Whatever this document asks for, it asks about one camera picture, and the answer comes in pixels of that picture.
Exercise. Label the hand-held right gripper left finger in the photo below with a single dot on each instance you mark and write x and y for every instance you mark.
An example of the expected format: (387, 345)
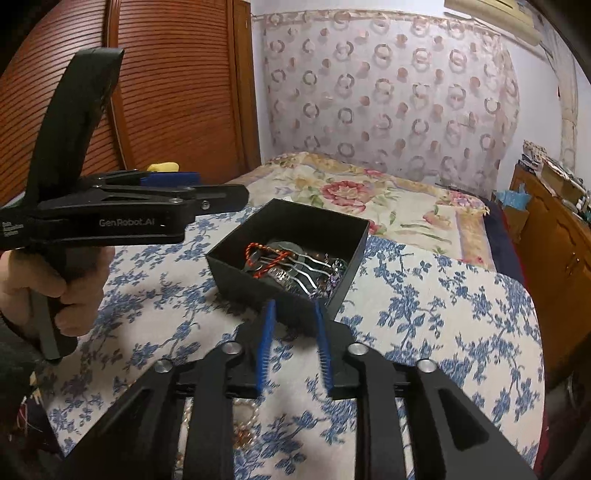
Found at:
(268, 346)

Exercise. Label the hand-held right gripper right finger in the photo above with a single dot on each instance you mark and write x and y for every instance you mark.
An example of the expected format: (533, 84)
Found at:
(323, 350)

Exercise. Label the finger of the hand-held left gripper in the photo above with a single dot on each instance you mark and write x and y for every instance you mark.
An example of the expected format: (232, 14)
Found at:
(171, 178)
(221, 197)

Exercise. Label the black square box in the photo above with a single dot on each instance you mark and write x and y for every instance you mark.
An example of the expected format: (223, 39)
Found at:
(240, 277)

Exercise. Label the silver bangles bundle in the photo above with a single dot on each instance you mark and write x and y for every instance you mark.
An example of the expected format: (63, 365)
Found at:
(295, 274)

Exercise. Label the person's left hand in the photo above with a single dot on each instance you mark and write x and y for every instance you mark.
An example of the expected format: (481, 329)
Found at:
(83, 300)

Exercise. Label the yellow plush toy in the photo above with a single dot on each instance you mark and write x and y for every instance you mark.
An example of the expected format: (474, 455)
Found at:
(161, 166)

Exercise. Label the wooden louvered wardrobe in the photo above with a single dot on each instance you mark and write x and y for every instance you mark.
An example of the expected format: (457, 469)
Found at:
(175, 92)

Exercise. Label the floral bed blanket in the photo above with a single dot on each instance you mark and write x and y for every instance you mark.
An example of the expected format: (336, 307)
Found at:
(323, 184)

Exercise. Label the blue floral tablecloth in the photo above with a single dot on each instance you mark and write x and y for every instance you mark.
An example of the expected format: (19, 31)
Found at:
(415, 300)

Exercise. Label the dark blue bed sheet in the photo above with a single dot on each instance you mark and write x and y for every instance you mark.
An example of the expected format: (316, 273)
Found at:
(505, 240)

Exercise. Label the wooden side cabinet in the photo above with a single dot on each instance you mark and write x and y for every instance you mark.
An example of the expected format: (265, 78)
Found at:
(558, 258)

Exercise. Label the stack of papers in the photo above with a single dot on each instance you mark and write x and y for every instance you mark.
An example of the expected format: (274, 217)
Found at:
(533, 157)

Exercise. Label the open cardboard box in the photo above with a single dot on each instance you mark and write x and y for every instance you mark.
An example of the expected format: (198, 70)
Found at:
(561, 177)

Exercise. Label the cream side curtain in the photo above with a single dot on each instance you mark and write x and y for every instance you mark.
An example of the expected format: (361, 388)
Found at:
(567, 101)

